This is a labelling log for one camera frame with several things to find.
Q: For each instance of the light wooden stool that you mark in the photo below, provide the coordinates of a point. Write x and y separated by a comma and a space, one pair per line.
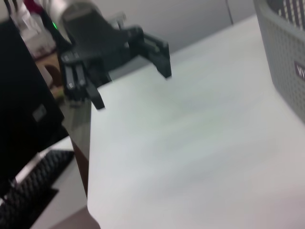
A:
53, 76

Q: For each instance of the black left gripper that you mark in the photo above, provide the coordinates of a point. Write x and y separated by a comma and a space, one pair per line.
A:
100, 40

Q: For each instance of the black computer monitor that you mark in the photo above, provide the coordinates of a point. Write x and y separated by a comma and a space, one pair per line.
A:
21, 95

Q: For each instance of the grey perforated storage bin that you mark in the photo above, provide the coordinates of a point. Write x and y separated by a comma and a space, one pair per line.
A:
281, 47

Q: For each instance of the black keyboard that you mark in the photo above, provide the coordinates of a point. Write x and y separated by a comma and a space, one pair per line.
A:
35, 176

